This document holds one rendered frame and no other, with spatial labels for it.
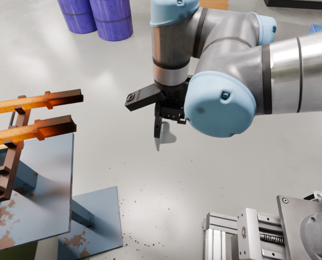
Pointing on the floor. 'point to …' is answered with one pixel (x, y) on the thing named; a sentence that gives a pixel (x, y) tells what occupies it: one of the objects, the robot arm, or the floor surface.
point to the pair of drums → (99, 17)
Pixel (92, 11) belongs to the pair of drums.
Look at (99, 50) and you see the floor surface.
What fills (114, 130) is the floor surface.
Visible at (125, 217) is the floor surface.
